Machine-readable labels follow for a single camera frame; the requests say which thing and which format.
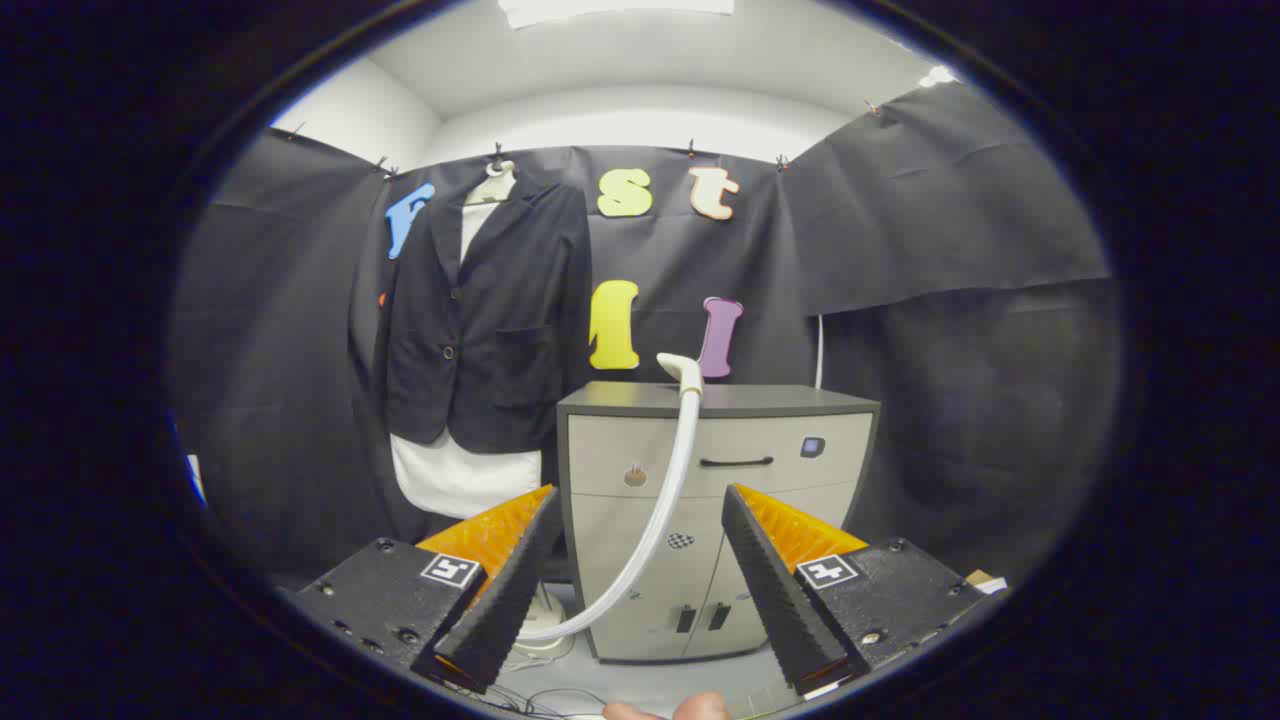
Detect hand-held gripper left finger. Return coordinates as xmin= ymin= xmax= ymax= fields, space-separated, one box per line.
xmin=285 ymin=484 xmax=563 ymax=695

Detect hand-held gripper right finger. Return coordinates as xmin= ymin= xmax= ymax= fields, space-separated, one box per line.
xmin=721 ymin=484 xmax=991 ymax=699

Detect white garment steamer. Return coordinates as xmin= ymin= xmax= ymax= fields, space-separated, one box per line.
xmin=500 ymin=352 xmax=706 ymax=663

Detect black suit jacket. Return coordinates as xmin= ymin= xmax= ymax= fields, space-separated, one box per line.
xmin=383 ymin=165 xmax=593 ymax=456

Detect grey cabinet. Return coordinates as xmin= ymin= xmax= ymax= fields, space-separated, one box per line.
xmin=556 ymin=381 xmax=882 ymax=664

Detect black backdrop cloth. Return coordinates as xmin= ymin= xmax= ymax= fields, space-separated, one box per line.
xmin=170 ymin=80 xmax=1121 ymax=601

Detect large ceiling light panel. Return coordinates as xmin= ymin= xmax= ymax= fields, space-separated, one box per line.
xmin=498 ymin=0 xmax=736 ymax=29

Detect black floor cables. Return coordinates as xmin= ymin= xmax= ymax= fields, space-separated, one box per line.
xmin=480 ymin=680 xmax=611 ymax=719

